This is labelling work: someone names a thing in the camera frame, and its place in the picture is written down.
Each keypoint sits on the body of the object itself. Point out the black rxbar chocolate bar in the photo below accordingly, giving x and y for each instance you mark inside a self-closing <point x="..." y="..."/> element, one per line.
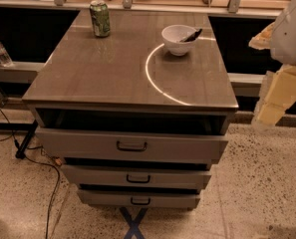
<point x="191" y="37"/>

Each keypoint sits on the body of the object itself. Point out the grey drawer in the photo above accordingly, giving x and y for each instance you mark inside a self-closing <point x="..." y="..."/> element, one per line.
<point x="136" y="177"/>
<point x="147" y="200"/>
<point x="132" y="146"/>

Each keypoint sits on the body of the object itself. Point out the bottom grey drawer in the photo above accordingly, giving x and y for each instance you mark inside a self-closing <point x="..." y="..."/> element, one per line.
<point x="147" y="200"/>

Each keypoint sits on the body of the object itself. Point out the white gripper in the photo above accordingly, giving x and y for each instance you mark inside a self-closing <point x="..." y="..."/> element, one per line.
<point x="289" y="39"/>

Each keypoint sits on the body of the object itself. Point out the green soda can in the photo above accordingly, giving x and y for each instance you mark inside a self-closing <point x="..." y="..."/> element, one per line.
<point x="100" y="18"/>

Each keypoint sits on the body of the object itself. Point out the black table leg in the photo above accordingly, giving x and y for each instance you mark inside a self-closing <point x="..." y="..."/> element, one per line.
<point x="21" y="147"/>

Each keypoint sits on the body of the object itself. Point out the clear water bottle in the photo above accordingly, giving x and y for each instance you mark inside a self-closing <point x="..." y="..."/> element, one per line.
<point x="5" y="59"/>

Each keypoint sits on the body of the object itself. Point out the middle grey drawer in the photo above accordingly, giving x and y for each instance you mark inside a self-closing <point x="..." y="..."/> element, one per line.
<point x="136" y="177"/>

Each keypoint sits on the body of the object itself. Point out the top grey drawer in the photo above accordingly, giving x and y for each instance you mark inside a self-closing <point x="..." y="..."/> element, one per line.
<point x="132" y="146"/>

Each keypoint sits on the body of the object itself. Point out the white bowl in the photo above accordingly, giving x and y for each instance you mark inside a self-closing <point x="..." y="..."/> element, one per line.
<point x="172" y="37"/>

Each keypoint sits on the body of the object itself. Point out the grey drawer cabinet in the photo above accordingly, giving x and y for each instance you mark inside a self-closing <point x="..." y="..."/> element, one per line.
<point x="130" y="82"/>

